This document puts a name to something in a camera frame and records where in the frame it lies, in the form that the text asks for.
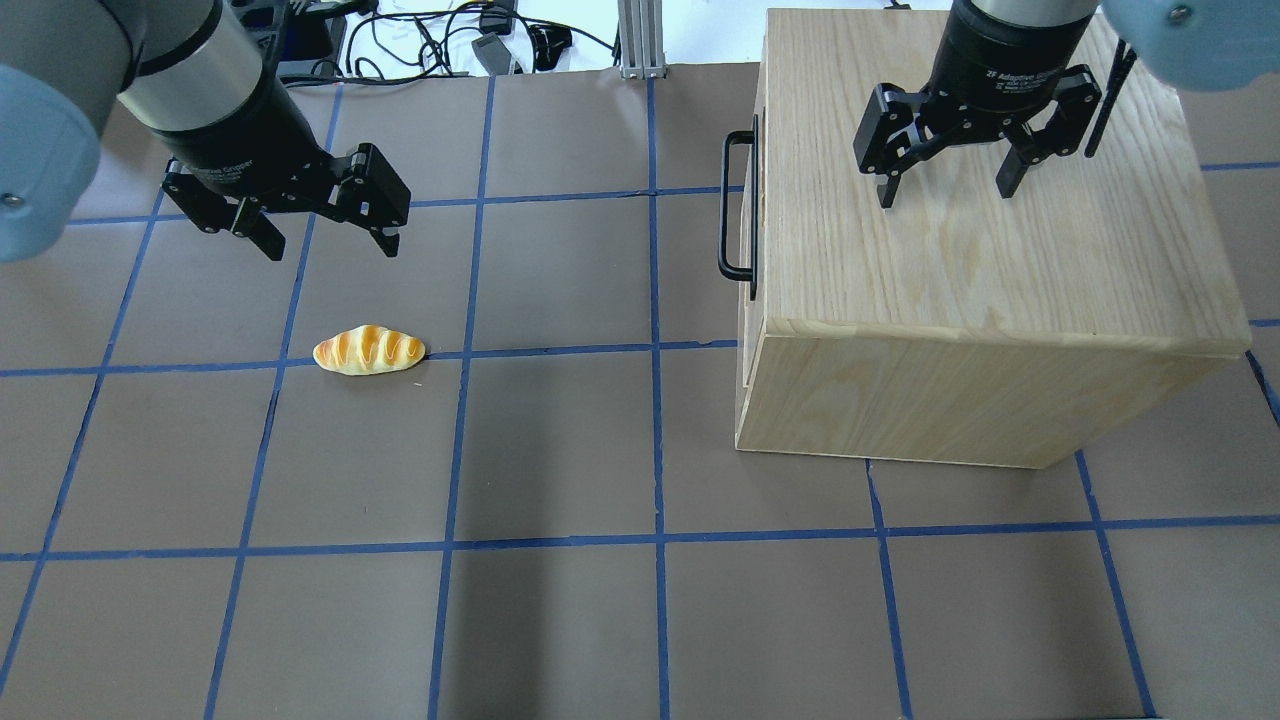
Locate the wooden drawer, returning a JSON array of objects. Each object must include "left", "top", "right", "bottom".
[
  {"left": 733, "top": 286, "right": 764, "bottom": 446},
  {"left": 739, "top": 42, "right": 767, "bottom": 323}
]

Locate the toy bread loaf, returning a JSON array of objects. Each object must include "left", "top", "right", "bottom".
[{"left": 312, "top": 324, "right": 428, "bottom": 377}]

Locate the black drawer handle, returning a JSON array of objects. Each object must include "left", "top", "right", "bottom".
[{"left": 718, "top": 115, "right": 760, "bottom": 301}]

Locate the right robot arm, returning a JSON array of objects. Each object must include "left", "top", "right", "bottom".
[{"left": 852, "top": 1, "right": 1279, "bottom": 209}]

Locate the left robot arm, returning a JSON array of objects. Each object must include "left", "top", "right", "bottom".
[{"left": 1, "top": 1, "right": 411, "bottom": 263}]

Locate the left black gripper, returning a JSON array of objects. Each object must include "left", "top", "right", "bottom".
[{"left": 160, "top": 73, "right": 411, "bottom": 263}]

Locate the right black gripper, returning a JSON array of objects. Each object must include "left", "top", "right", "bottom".
[{"left": 852, "top": 1, "right": 1101, "bottom": 209}]

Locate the wooden drawer cabinet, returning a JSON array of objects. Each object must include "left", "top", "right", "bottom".
[{"left": 737, "top": 8, "right": 1252, "bottom": 468}]

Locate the grey power adapter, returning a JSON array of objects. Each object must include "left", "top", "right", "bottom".
[{"left": 471, "top": 33, "right": 524, "bottom": 76}]

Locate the aluminium frame post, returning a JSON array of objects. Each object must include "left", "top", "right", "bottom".
[{"left": 617, "top": 0, "right": 668, "bottom": 79}]

